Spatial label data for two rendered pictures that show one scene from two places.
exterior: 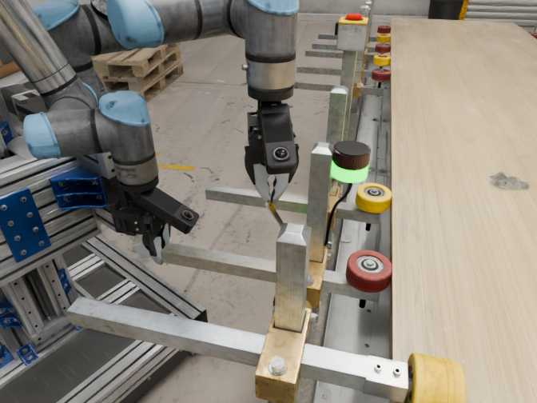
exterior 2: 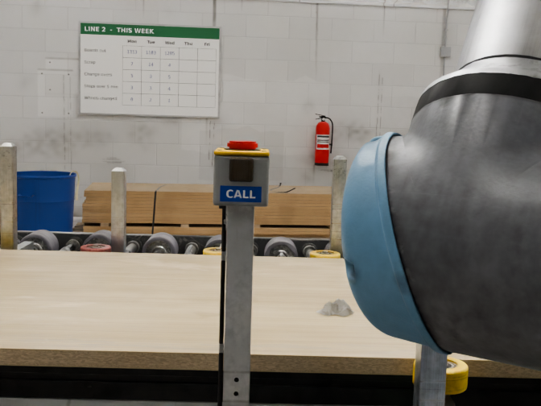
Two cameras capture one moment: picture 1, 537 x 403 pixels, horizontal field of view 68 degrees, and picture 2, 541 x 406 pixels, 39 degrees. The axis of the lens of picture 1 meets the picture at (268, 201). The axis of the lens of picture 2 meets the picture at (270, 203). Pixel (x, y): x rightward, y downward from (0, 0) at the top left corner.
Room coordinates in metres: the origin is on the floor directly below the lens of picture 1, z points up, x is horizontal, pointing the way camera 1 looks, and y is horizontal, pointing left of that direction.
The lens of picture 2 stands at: (1.32, 0.75, 1.27)
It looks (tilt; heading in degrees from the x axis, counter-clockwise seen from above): 7 degrees down; 255
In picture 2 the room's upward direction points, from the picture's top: 2 degrees clockwise
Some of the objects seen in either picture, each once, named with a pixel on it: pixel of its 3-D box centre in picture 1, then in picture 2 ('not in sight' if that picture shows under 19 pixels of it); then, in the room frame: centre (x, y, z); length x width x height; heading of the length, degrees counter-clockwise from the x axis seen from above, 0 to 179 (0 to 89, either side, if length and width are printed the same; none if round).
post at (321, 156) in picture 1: (314, 254); not in sight; (0.60, -0.09, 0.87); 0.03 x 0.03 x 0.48; 76
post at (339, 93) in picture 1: (330, 183); (428, 399); (0.85, -0.15, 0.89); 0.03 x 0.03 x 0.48; 76
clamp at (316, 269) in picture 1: (312, 272); not in sight; (0.58, -0.09, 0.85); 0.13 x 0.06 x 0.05; 166
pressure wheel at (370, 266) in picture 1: (365, 285); not in sight; (0.54, -0.18, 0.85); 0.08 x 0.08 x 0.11
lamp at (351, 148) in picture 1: (344, 202); not in sight; (0.59, -0.14, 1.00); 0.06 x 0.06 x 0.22; 76
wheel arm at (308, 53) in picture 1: (344, 55); not in sight; (2.28, -0.42, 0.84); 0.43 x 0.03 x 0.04; 76
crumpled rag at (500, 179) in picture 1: (509, 179); (338, 304); (0.82, -0.57, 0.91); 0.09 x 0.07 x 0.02; 54
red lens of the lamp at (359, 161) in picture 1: (351, 154); not in sight; (0.59, -0.14, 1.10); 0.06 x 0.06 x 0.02
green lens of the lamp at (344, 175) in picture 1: (349, 168); not in sight; (0.59, -0.14, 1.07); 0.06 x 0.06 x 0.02
